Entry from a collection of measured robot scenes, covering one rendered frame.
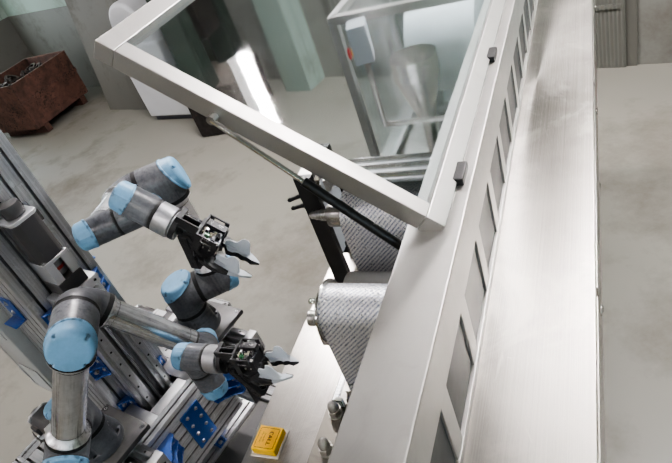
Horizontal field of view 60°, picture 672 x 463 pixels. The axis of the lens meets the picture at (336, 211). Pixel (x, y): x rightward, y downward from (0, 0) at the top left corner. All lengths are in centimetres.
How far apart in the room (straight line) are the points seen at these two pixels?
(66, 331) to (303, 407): 64
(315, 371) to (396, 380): 108
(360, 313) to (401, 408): 64
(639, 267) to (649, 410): 78
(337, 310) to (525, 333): 47
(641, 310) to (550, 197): 177
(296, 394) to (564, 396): 97
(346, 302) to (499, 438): 54
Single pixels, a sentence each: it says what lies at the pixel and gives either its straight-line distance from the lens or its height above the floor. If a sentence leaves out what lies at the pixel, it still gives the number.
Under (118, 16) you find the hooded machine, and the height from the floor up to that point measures 113.
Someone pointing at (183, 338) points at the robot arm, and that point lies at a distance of 176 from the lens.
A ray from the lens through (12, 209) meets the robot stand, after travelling 182.
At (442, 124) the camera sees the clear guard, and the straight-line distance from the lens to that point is 103.
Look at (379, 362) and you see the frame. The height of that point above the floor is 165.
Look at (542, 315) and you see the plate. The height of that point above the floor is 144.
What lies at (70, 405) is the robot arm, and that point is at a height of 117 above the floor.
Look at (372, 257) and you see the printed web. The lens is 147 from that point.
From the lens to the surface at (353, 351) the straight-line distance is 137.
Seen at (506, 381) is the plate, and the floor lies 144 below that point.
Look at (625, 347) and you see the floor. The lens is 281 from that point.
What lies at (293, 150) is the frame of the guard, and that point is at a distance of 83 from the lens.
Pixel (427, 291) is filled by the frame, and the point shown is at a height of 165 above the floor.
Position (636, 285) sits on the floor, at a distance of 305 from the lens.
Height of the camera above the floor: 218
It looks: 34 degrees down
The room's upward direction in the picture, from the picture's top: 21 degrees counter-clockwise
